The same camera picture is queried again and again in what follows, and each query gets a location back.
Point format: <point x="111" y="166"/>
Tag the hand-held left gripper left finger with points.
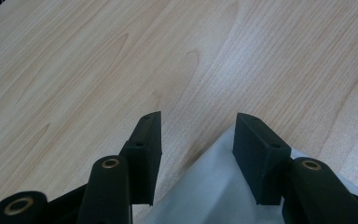
<point x="144" y="161"/>

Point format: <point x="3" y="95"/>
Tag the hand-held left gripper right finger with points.
<point x="261" y="161"/>

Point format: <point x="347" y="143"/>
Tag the white cartoon print t-shirt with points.
<point x="211" y="186"/>

